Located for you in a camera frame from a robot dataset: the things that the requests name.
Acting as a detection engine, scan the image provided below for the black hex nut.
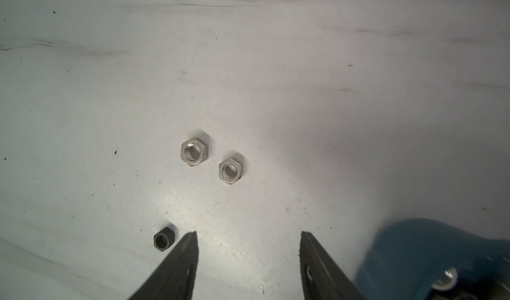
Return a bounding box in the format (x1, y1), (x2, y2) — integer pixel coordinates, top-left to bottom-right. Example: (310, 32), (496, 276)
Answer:
(154, 227), (175, 252)

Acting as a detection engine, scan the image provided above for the silver hex nut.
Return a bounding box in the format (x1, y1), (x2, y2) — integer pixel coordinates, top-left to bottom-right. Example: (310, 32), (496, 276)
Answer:
(431, 267), (459, 292)
(181, 138), (209, 167)
(219, 157), (243, 185)

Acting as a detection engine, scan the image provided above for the teal storage box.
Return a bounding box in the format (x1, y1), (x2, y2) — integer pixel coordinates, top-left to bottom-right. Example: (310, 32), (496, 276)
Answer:
(355, 218), (509, 299)

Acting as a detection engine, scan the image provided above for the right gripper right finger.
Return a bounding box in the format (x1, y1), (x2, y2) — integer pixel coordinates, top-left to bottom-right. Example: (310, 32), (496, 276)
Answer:
(300, 231), (364, 300)

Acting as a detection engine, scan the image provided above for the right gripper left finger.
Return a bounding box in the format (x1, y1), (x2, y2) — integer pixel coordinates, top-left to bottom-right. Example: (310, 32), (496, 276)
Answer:
(130, 232), (199, 300)

